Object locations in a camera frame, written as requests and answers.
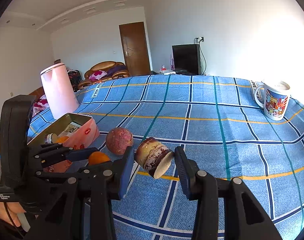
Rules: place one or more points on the white wall socket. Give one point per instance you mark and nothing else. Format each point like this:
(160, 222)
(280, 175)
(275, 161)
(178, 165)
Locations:
(201, 39)

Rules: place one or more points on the pink bottle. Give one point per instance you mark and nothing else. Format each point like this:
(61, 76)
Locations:
(172, 62)

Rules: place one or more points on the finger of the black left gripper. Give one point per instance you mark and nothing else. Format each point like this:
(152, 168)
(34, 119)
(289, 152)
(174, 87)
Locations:
(61, 164)
(49, 150)

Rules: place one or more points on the white tv stand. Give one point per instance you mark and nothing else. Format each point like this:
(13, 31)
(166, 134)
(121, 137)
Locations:
(166, 72)

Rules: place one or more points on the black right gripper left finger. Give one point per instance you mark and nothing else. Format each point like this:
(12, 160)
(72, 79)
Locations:
(62, 211)

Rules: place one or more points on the pink tin box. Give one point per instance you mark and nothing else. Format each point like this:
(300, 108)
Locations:
(81, 139)

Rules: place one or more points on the black television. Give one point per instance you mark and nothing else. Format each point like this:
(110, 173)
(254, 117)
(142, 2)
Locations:
(187, 59)

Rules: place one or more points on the floral pink armchair cushion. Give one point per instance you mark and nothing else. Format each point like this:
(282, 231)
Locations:
(97, 75)

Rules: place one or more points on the white cartoon mug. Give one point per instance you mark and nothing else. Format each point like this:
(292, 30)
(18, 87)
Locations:
(273, 98)

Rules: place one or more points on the purple passion fruit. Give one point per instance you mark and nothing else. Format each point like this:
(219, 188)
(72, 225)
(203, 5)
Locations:
(118, 139)

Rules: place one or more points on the person's left hand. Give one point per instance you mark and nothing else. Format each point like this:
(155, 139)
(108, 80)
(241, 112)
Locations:
(13, 209)

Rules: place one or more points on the brown leather armchair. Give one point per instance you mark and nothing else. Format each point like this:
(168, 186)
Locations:
(115, 70)

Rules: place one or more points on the blue plaid tablecloth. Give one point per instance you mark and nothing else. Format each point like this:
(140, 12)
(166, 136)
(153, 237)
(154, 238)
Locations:
(219, 125)

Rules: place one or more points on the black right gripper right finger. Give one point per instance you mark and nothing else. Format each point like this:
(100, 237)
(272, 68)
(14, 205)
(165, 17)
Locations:
(244, 217)

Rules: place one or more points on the dark wooden door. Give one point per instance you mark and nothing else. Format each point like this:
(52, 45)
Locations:
(135, 48)

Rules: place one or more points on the large orange mandarin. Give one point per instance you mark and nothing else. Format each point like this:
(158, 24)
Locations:
(62, 139)

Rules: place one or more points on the pink electric kettle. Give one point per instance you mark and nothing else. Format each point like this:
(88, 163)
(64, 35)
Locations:
(58, 90)

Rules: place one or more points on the small orange tangerine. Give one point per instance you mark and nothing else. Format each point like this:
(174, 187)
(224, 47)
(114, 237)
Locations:
(97, 158)

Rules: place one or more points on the printed paper leaflet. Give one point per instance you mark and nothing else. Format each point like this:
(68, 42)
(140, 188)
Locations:
(70, 129)

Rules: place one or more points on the brown leather sofa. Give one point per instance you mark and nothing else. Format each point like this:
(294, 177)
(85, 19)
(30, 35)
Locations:
(38, 93)

